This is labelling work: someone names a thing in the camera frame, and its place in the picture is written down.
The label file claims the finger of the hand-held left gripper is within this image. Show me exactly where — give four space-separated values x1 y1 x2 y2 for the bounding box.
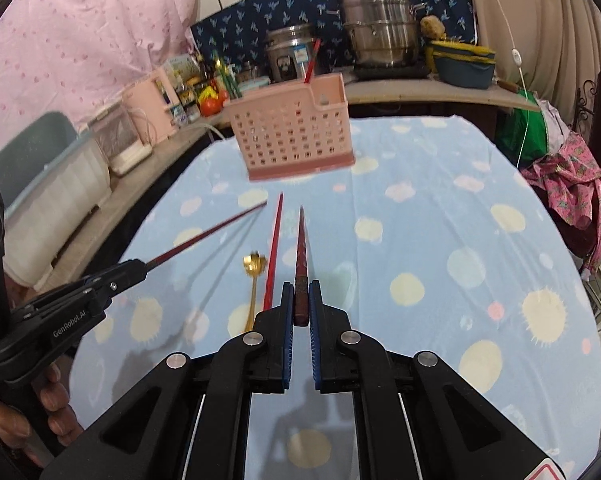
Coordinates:
55 258 149 311

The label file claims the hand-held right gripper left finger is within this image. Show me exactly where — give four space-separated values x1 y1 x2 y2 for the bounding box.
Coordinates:
40 282 296 480

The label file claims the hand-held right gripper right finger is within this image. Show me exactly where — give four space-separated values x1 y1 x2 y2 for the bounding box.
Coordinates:
308 281 546 480

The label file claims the dark patterned chopstick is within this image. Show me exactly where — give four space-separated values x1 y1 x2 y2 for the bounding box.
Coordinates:
293 205 311 327

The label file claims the gold spoon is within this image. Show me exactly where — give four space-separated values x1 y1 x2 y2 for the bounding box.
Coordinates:
242 251 268 335

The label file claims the dark brown chopstick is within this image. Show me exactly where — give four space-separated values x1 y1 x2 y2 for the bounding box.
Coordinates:
144 199 268 267

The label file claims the red chopstick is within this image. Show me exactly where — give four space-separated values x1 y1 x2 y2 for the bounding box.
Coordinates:
262 192 285 312
303 37 322 85

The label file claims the pink perforated utensil basket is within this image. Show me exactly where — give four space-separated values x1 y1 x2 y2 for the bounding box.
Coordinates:
222 72 356 183

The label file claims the green chopstick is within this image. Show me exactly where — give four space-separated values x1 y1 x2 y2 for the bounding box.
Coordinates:
220 62 242 100
213 51 236 100

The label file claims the person's left hand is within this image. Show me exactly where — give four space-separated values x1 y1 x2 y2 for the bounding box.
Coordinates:
0 362 76 468

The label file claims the white storage box blue lid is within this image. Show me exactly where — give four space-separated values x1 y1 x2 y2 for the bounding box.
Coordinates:
3 112 114 283

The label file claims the grey woodgrain shelf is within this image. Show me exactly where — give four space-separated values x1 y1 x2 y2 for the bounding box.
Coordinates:
45 120 236 291

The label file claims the white glass-jar appliance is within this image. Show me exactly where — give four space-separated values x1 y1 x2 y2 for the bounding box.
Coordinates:
93 102 156 177

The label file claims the blue dotted tablecloth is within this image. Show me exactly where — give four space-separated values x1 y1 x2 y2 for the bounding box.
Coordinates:
68 115 601 480

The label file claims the pink kitchen appliance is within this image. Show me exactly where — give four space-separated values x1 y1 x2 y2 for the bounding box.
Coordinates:
123 69 178 142

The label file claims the glass food container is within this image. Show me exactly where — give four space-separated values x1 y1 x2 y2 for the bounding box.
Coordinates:
235 77 271 96

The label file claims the pink dotted curtain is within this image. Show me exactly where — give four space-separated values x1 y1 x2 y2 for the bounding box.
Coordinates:
0 0 208 161

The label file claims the steel rice cooker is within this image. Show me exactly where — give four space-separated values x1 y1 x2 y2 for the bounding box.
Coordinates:
265 25 317 83

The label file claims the pale kitchen counter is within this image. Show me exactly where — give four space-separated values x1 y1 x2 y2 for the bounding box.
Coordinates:
343 72 541 113

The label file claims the black induction cooker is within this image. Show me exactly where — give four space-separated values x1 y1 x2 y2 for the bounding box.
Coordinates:
353 62 431 81

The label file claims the green bag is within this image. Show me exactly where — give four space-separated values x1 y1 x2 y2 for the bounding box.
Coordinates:
495 90 551 166

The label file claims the navy printed cloth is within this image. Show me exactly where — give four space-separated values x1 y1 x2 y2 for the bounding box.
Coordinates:
190 0 476 73

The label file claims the blue tub yellow rim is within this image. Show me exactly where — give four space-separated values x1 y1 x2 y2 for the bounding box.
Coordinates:
428 40 496 90

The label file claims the pink printed cloth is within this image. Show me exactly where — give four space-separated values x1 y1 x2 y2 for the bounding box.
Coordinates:
521 130 601 271

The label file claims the large steel steamer pot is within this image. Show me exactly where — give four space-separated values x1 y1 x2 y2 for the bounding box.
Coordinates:
338 0 426 68

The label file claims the brown loofah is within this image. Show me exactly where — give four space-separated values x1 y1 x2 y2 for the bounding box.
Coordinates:
421 15 446 41

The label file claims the beige curtain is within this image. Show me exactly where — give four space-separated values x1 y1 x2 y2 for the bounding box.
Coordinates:
458 0 601 106

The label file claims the white cable with switch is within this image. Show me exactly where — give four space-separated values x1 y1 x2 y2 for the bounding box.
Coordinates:
478 0 531 166

